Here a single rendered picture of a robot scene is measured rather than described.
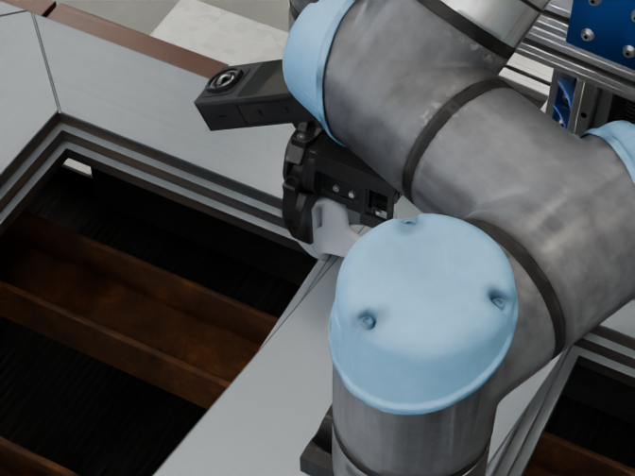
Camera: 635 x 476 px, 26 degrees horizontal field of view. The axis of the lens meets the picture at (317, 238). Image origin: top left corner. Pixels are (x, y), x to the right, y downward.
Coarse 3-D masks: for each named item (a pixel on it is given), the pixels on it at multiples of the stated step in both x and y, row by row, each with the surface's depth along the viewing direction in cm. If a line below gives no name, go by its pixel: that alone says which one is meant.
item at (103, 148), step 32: (64, 128) 112; (96, 128) 111; (32, 160) 110; (64, 160) 113; (96, 160) 112; (128, 160) 111; (160, 160) 110; (0, 192) 108; (32, 192) 110; (160, 192) 111; (192, 192) 110; (224, 192) 108; (256, 192) 107; (0, 224) 108; (256, 224) 107; (352, 224) 105; (576, 352) 100; (608, 352) 99; (544, 384) 97; (544, 416) 96; (512, 448) 93
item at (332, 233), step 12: (324, 204) 95; (336, 204) 94; (312, 216) 95; (324, 216) 96; (336, 216) 95; (324, 228) 97; (336, 228) 96; (348, 228) 96; (324, 240) 98; (336, 240) 98; (348, 240) 97; (312, 252) 100; (324, 252) 99; (336, 252) 99
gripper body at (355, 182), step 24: (288, 144) 91; (312, 144) 90; (336, 144) 90; (288, 168) 92; (312, 168) 91; (336, 168) 89; (360, 168) 88; (312, 192) 93; (336, 192) 93; (360, 192) 92; (384, 192) 89; (360, 216) 92
